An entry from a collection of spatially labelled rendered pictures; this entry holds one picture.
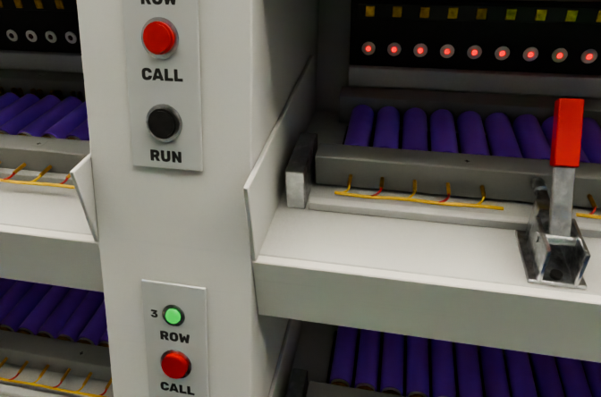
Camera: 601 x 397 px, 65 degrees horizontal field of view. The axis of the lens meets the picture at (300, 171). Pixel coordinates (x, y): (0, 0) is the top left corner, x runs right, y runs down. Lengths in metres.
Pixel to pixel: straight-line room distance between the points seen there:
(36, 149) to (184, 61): 0.16
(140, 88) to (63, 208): 0.12
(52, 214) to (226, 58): 0.16
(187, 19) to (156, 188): 0.09
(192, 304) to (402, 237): 0.13
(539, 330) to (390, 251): 0.09
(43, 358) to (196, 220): 0.25
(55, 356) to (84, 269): 0.16
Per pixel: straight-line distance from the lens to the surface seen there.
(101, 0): 0.28
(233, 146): 0.25
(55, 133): 0.40
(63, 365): 0.48
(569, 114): 0.28
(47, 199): 0.36
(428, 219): 0.30
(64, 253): 0.33
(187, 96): 0.25
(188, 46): 0.25
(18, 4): 0.51
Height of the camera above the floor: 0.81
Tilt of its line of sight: 16 degrees down
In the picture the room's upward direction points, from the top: 2 degrees clockwise
